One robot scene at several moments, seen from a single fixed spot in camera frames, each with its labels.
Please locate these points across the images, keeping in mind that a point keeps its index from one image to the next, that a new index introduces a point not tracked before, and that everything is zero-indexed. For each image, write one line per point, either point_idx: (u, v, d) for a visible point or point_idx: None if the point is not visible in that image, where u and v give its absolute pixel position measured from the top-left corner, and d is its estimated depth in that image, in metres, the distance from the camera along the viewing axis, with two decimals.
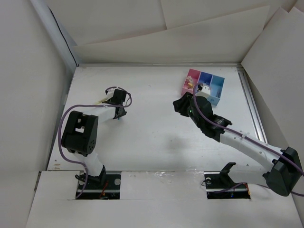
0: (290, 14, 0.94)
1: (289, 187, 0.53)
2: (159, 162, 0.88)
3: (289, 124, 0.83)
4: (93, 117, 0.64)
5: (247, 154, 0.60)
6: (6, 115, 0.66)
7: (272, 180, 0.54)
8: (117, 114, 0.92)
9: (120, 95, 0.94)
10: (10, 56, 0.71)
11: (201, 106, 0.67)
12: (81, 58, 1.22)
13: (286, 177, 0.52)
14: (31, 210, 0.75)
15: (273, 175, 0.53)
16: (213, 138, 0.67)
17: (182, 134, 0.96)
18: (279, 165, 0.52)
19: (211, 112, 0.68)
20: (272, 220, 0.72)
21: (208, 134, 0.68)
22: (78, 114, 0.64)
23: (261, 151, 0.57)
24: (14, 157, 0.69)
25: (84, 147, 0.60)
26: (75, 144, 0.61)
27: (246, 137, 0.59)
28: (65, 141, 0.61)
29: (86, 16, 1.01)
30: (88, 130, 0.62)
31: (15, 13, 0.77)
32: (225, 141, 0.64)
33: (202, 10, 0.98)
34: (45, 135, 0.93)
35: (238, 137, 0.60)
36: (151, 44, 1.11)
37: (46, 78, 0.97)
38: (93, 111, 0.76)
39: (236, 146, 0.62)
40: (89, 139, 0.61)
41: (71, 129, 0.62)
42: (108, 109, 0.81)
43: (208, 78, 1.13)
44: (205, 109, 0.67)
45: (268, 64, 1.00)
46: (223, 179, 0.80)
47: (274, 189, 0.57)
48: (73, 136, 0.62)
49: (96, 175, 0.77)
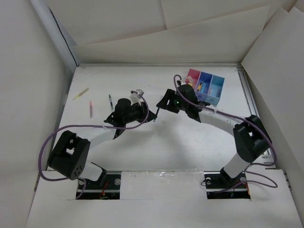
0: (290, 14, 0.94)
1: (252, 150, 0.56)
2: (159, 162, 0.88)
3: (289, 125, 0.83)
4: (86, 142, 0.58)
5: (221, 127, 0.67)
6: (6, 115, 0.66)
7: (239, 145, 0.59)
8: (117, 134, 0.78)
9: (121, 112, 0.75)
10: (10, 56, 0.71)
11: (184, 91, 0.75)
12: (81, 57, 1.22)
13: (247, 138, 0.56)
14: (31, 210, 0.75)
15: (237, 137, 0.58)
16: (196, 119, 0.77)
17: (182, 133, 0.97)
18: (239, 127, 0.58)
19: (194, 97, 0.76)
20: (273, 221, 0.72)
21: (192, 116, 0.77)
22: (70, 136, 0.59)
23: (227, 120, 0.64)
24: (14, 158, 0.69)
25: (68, 172, 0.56)
26: (60, 168, 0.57)
27: (218, 111, 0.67)
28: (51, 162, 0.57)
29: (86, 16, 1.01)
30: (75, 156, 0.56)
31: (15, 13, 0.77)
32: (204, 118, 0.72)
33: (202, 10, 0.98)
34: (45, 135, 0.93)
35: (211, 112, 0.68)
36: (151, 44, 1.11)
37: (46, 78, 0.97)
38: (89, 134, 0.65)
39: (212, 121, 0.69)
40: (75, 166, 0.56)
41: (60, 150, 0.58)
42: (107, 130, 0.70)
43: (208, 78, 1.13)
44: (188, 94, 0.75)
45: (269, 63, 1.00)
46: (223, 178, 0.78)
47: (245, 158, 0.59)
48: (61, 158, 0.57)
49: (94, 178, 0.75)
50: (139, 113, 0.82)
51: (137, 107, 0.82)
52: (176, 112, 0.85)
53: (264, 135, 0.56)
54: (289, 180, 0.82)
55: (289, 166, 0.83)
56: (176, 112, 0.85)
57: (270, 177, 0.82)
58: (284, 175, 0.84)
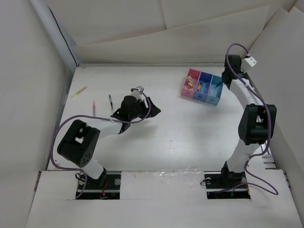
0: (290, 15, 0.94)
1: (249, 132, 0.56)
2: (160, 162, 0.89)
3: (289, 124, 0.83)
4: (96, 131, 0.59)
5: (241, 101, 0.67)
6: (6, 114, 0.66)
7: (242, 121, 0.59)
8: (123, 129, 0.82)
9: (127, 108, 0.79)
10: (10, 56, 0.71)
11: (230, 56, 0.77)
12: (81, 57, 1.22)
13: (251, 119, 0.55)
14: (31, 210, 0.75)
15: (244, 113, 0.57)
16: (227, 86, 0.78)
17: (182, 134, 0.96)
18: (252, 107, 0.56)
19: (238, 64, 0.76)
20: (273, 221, 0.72)
21: (225, 82, 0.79)
22: (80, 124, 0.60)
23: (249, 98, 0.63)
24: (14, 157, 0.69)
25: (78, 158, 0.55)
26: (69, 154, 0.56)
27: (248, 87, 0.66)
28: (61, 148, 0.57)
29: (86, 16, 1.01)
30: (86, 143, 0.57)
31: (15, 13, 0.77)
32: (233, 87, 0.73)
33: (203, 10, 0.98)
34: (46, 135, 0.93)
35: (242, 85, 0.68)
36: (151, 44, 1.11)
37: (46, 78, 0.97)
38: (98, 125, 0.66)
39: (238, 93, 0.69)
40: (85, 153, 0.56)
41: (71, 137, 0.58)
42: (114, 124, 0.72)
43: (208, 78, 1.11)
44: (232, 58, 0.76)
45: (268, 63, 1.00)
46: (222, 173, 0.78)
47: (241, 135, 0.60)
48: (70, 145, 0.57)
49: (94, 178, 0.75)
50: (142, 108, 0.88)
51: (140, 103, 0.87)
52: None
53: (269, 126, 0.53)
54: (289, 180, 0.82)
55: (289, 166, 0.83)
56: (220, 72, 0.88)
57: (271, 177, 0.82)
58: (285, 175, 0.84)
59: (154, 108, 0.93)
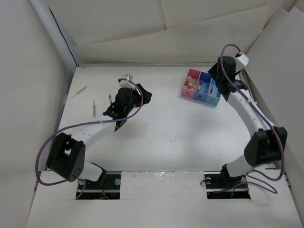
0: (290, 15, 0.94)
1: (260, 157, 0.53)
2: (160, 161, 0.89)
3: (289, 125, 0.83)
4: (80, 146, 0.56)
5: (243, 118, 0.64)
6: (6, 114, 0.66)
7: (250, 144, 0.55)
8: (118, 126, 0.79)
9: (122, 102, 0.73)
10: (10, 56, 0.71)
11: (225, 61, 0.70)
12: (81, 57, 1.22)
13: (262, 148, 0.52)
14: (30, 210, 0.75)
15: (253, 139, 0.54)
16: (223, 96, 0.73)
17: (183, 134, 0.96)
18: (262, 132, 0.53)
19: (232, 71, 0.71)
20: (273, 221, 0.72)
21: (221, 90, 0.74)
22: (64, 137, 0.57)
23: (254, 118, 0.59)
24: (14, 157, 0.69)
25: (66, 175, 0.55)
26: (58, 170, 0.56)
27: (251, 104, 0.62)
28: (49, 165, 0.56)
29: (87, 16, 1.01)
30: (72, 159, 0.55)
31: (15, 14, 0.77)
32: (232, 100, 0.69)
33: (203, 10, 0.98)
34: (46, 135, 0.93)
35: (244, 100, 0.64)
36: (151, 44, 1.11)
37: (46, 78, 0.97)
38: (85, 133, 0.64)
39: (239, 109, 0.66)
40: (72, 169, 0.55)
41: (56, 154, 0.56)
42: (105, 126, 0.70)
43: (208, 78, 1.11)
44: (228, 64, 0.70)
45: (268, 63, 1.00)
46: (223, 175, 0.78)
47: (248, 159, 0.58)
48: (57, 162, 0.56)
49: (93, 179, 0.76)
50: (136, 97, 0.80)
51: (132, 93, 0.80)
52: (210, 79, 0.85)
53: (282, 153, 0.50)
54: (289, 180, 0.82)
55: (289, 166, 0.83)
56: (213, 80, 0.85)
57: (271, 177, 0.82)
58: (284, 175, 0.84)
59: (145, 93, 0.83)
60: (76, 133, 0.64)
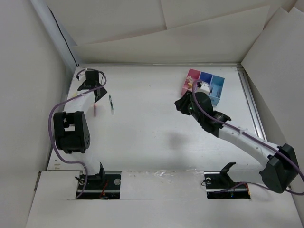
0: (290, 14, 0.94)
1: (284, 184, 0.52)
2: (160, 161, 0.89)
3: (289, 124, 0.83)
4: (80, 113, 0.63)
5: (245, 150, 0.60)
6: (6, 115, 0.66)
7: (267, 175, 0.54)
8: (96, 96, 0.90)
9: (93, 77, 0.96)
10: (9, 56, 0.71)
11: (199, 100, 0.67)
12: (81, 57, 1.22)
13: (281, 175, 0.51)
14: (30, 211, 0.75)
15: (268, 169, 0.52)
16: (212, 134, 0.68)
17: (182, 134, 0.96)
18: (273, 160, 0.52)
19: (211, 107, 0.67)
20: (273, 221, 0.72)
21: (207, 129, 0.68)
22: (62, 115, 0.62)
23: (257, 147, 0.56)
24: (14, 157, 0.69)
25: (81, 144, 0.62)
26: (71, 144, 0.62)
27: (243, 132, 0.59)
28: (61, 145, 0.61)
29: (87, 16, 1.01)
30: (80, 127, 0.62)
31: (15, 14, 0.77)
32: (223, 136, 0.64)
33: (203, 10, 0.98)
34: (46, 135, 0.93)
35: (236, 133, 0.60)
36: (151, 44, 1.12)
37: (46, 78, 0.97)
38: (76, 105, 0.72)
39: (235, 141, 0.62)
40: (83, 137, 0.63)
41: (62, 131, 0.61)
42: (87, 97, 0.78)
43: (208, 78, 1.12)
44: (204, 104, 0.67)
45: (268, 63, 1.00)
46: (223, 179, 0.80)
47: (271, 187, 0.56)
48: (66, 137, 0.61)
49: (95, 172, 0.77)
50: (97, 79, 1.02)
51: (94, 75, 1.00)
52: (189, 114, 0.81)
53: (299, 171, 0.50)
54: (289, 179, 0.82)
55: None
56: (189, 113, 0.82)
57: None
58: None
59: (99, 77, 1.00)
60: (68, 108, 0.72)
